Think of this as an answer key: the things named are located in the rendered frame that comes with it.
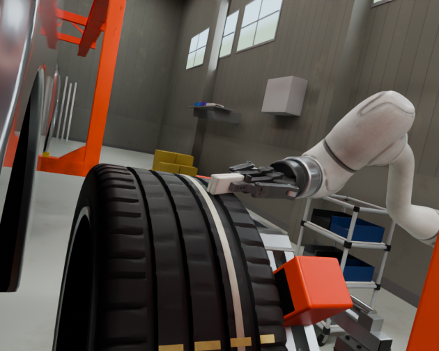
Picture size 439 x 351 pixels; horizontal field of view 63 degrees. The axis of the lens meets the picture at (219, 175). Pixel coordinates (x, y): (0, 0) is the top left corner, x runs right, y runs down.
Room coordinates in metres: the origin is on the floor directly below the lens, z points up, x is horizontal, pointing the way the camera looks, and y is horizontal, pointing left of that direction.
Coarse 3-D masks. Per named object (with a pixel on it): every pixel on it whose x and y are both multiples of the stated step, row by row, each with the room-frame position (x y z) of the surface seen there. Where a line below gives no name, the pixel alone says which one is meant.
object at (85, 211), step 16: (80, 224) 0.71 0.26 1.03; (80, 240) 0.75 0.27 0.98; (80, 256) 0.78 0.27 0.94; (80, 272) 0.79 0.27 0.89; (64, 288) 0.78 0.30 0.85; (80, 288) 0.80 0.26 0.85; (64, 304) 0.78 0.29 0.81; (80, 304) 0.80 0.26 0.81; (64, 320) 0.78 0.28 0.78; (80, 320) 0.79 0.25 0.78; (64, 336) 0.77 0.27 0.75; (80, 336) 0.78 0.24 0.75
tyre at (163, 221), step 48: (96, 192) 0.50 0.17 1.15; (144, 192) 0.50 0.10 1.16; (192, 192) 0.56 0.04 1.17; (96, 240) 0.43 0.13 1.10; (144, 240) 0.43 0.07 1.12; (192, 240) 0.45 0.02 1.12; (240, 240) 0.49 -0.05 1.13; (96, 288) 0.38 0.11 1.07; (144, 288) 0.38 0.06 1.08; (192, 288) 0.40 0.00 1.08; (240, 288) 0.43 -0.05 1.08; (96, 336) 0.34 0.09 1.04; (144, 336) 0.35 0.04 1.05; (192, 336) 0.37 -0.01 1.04
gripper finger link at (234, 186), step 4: (244, 180) 0.61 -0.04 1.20; (232, 184) 0.58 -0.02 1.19; (236, 184) 0.58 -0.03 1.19; (240, 184) 0.59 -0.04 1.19; (244, 184) 0.59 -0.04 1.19; (248, 184) 0.60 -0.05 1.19; (252, 184) 0.61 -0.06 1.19; (232, 188) 0.58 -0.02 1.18; (236, 188) 0.58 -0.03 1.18; (240, 188) 0.59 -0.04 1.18; (244, 188) 0.60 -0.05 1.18; (248, 188) 0.60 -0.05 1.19; (252, 188) 0.60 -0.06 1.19; (260, 188) 0.60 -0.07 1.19; (252, 192) 0.60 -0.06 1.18; (256, 192) 0.60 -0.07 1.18
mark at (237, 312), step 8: (208, 200) 0.54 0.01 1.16; (216, 216) 0.51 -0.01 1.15; (216, 224) 0.49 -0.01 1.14; (224, 240) 0.47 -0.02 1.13; (224, 248) 0.46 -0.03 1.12; (232, 264) 0.45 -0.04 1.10; (232, 272) 0.44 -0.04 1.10; (232, 280) 0.43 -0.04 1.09; (232, 288) 0.42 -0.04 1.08; (232, 296) 0.42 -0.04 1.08; (240, 312) 0.41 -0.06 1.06; (240, 320) 0.40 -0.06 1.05; (240, 328) 0.40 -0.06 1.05; (240, 336) 0.39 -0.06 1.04
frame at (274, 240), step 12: (252, 216) 0.70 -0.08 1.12; (264, 228) 0.61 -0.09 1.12; (264, 240) 0.57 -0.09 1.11; (276, 240) 0.58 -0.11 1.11; (288, 240) 0.60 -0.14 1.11; (276, 252) 0.57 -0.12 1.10; (288, 252) 0.58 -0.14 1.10; (276, 264) 0.58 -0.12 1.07; (288, 336) 0.48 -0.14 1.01; (300, 336) 0.50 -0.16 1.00; (312, 336) 0.50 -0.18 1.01; (288, 348) 0.47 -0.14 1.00; (300, 348) 0.50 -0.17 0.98; (312, 348) 0.48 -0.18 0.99
